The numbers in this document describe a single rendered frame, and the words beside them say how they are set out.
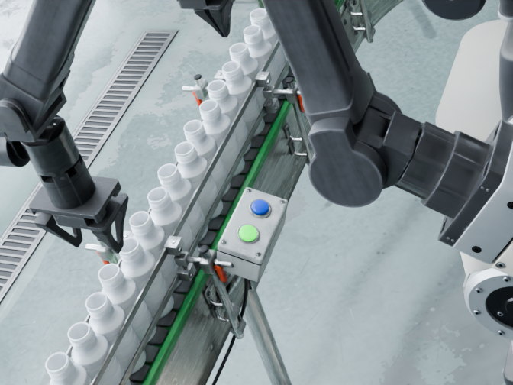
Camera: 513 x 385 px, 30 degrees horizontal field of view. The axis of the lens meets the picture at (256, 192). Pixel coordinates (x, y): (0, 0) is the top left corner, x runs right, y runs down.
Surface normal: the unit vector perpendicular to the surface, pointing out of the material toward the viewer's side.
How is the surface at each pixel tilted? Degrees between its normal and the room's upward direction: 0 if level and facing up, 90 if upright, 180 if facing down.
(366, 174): 85
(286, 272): 0
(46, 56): 82
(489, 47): 0
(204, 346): 90
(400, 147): 30
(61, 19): 87
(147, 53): 0
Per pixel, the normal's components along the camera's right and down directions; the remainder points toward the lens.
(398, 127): 0.28, -0.64
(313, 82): -0.40, 0.58
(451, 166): 0.01, -0.08
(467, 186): -0.11, 0.18
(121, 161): -0.24, -0.70
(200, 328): 0.91, 0.08
